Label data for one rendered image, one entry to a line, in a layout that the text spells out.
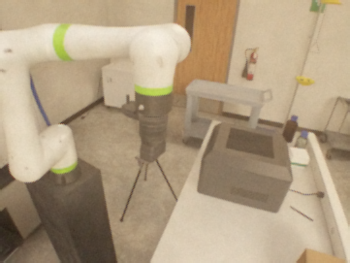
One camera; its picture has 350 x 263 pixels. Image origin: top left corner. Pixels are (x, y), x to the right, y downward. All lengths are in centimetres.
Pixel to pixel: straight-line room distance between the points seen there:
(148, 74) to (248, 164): 83
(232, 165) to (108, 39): 84
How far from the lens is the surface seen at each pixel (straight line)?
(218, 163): 119
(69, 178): 109
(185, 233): 118
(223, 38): 399
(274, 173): 121
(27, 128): 82
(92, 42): 70
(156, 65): 48
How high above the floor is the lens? 187
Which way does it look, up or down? 31 degrees down
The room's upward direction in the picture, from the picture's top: 4 degrees clockwise
